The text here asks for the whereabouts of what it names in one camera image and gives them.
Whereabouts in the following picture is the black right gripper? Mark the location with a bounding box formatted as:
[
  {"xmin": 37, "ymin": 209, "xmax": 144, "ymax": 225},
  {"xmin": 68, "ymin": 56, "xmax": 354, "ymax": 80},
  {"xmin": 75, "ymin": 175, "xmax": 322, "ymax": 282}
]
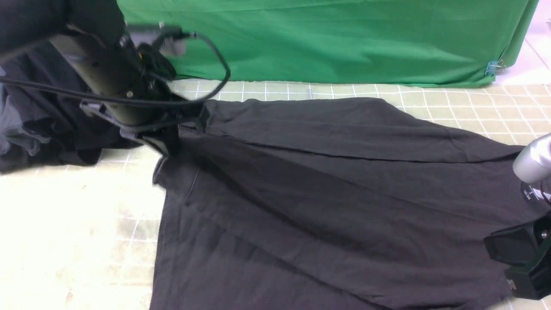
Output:
[{"xmin": 483, "ymin": 217, "xmax": 551, "ymax": 300}]

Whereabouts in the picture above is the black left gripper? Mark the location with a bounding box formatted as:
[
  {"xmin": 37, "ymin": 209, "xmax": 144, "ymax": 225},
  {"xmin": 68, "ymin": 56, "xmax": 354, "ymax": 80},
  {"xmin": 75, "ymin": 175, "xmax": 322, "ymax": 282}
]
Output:
[{"xmin": 80, "ymin": 101, "xmax": 210, "ymax": 156}]

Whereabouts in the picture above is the dark gray long-sleeve top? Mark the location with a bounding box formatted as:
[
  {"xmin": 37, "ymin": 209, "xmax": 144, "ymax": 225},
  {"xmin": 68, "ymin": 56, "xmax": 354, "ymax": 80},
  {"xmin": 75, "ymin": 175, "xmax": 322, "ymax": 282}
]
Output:
[{"xmin": 150, "ymin": 98, "xmax": 550, "ymax": 310}]

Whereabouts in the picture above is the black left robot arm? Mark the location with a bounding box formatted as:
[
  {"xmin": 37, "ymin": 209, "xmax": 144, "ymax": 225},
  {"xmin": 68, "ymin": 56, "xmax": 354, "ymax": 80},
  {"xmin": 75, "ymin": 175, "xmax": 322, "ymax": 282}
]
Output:
[{"xmin": 1, "ymin": 0, "xmax": 203, "ymax": 156}]

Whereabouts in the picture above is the black clothes pile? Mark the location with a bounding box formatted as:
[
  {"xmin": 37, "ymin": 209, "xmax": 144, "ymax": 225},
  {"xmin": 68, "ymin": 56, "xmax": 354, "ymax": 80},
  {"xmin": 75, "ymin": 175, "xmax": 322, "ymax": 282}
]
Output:
[{"xmin": 0, "ymin": 42, "xmax": 139, "ymax": 174}]

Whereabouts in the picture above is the green grid cutting mat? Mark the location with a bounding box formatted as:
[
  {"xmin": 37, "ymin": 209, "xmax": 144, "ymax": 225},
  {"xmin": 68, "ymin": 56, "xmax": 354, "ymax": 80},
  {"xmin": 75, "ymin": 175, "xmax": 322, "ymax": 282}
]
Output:
[{"xmin": 1, "ymin": 78, "xmax": 550, "ymax": 310}]

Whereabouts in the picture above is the teal binder clip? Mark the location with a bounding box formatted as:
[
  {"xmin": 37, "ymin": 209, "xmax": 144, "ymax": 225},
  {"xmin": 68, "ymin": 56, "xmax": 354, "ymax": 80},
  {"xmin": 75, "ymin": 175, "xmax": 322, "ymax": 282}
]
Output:
[{"xmin": 484, "ymin": 59, "xmax": 507, "ymax": 76}]

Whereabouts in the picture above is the green backdrop cloth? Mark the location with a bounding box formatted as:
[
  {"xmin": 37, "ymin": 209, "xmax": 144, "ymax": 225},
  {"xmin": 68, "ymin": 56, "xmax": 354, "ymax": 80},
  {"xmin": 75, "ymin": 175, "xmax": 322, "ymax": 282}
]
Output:
[{"xmin": 118, "ymin": 0, "xmax": 538, "ymax": 88}]

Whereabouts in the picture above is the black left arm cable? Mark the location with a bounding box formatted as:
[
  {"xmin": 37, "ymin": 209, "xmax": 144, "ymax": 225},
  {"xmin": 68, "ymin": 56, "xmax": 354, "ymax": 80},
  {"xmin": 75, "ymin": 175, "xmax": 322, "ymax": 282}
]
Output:
[{"xmin": 0, "ymin": 31, "xmax": 231, "ymax": 132}]

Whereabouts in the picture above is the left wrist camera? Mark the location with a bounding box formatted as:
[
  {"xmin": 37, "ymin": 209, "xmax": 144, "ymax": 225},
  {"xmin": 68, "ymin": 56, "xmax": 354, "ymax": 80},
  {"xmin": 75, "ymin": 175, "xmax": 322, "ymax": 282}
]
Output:
[{"xmin": 126, "ymin": 22, "xmax": 186, "ymax": 56}]

